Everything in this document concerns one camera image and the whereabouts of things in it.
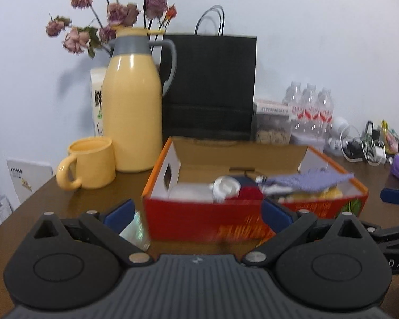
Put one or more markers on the translucent box of white beads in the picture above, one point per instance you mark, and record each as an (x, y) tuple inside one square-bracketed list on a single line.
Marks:
[(189, 192)]

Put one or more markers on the yellow mug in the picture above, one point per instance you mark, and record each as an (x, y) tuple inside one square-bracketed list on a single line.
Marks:
[(93, 166)]

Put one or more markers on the dried rose bouquet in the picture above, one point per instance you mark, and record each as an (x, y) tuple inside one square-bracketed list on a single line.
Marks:
[(119, 13)]

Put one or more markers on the white round gadget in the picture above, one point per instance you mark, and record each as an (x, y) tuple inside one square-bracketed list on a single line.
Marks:
[(337, 129)]

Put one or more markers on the yellow white plush toy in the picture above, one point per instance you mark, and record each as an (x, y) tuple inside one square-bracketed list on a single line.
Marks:
[(319, 194)]

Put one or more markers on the white milk carton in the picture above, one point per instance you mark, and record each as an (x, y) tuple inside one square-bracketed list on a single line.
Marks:
[(98, 103)]

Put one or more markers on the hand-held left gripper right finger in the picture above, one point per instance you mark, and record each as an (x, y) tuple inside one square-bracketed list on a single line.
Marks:
[(275, 215)]

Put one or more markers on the clear water bottle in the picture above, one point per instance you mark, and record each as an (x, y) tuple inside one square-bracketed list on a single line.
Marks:
[(309, 106), (325, 109), (292, 103)]

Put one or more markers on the red cardboard box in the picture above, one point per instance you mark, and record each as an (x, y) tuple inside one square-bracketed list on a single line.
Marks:
[(193, 219)]

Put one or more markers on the black paper bag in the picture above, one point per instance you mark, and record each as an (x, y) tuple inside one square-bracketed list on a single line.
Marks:
[(209, 86)]

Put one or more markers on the large white bottle cap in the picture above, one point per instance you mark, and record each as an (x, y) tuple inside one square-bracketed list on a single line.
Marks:
[(226, 187)]

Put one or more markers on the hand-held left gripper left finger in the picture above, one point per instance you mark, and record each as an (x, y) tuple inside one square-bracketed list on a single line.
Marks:
[(119, 216)]

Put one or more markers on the yellow green snack packets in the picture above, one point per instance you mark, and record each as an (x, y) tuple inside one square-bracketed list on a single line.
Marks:
[(390, 136)]

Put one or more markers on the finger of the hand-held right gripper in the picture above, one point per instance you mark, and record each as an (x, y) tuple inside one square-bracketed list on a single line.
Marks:
[(392, 234), (397, 196)]

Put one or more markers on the iridescent plastic wrap ball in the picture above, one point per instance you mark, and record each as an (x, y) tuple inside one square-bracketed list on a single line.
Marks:
[(134, 231)]

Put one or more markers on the white charger plug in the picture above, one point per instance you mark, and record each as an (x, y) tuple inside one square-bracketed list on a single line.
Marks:
[(379, 154)]

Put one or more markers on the yellow thermos jug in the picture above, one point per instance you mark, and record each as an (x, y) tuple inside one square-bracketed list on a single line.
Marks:
[(133, 113)]

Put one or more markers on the clear snack container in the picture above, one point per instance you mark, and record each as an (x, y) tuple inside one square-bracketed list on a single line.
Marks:
[(272, 129)]

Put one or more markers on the purple woven cloth pouch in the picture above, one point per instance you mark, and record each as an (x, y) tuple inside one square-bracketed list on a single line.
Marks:
[(306, 179)]

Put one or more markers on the red artificial rose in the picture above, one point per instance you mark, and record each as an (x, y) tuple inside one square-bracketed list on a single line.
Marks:
[(247, 193)]

